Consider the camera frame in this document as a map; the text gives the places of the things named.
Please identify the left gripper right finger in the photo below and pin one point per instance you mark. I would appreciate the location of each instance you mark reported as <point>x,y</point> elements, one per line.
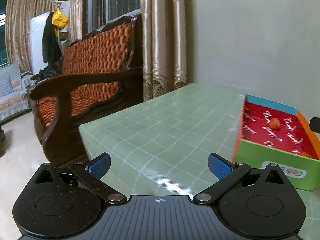
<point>227,173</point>

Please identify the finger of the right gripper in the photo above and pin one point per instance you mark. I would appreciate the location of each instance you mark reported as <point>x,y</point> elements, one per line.
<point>314,124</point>

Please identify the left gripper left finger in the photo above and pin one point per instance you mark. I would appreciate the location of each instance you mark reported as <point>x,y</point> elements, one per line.
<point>89,175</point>

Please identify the large front orange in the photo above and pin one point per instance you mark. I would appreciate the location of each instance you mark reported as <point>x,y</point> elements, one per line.
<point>305,154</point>

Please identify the red strawberry-like fruit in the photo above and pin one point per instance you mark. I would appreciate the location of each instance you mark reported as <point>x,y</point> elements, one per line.
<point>274,124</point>

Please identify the colourful cardboard box tray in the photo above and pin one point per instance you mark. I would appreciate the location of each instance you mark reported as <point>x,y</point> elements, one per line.
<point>258,145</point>

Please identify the green grid table mat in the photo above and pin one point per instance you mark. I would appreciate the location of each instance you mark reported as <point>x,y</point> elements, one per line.
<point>161,146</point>

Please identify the wooden sofa orange cushions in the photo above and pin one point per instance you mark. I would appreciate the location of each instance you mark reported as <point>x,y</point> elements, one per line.
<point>101,74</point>

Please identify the grey cushioned sofa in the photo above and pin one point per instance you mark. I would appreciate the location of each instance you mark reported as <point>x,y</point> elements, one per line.
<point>15,87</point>

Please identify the dark hanging jacket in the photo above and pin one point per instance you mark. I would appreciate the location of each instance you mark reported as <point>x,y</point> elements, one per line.
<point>50,49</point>

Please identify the yellow bag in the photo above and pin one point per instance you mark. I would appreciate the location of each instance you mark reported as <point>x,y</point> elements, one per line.
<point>59,19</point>

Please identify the white board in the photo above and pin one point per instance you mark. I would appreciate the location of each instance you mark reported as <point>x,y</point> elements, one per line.
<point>37,25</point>

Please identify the beige satin curtain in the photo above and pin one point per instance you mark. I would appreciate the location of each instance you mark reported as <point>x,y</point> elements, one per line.
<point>164,41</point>

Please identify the window with dark frame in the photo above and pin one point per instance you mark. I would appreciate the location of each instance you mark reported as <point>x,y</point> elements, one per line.
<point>99,12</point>

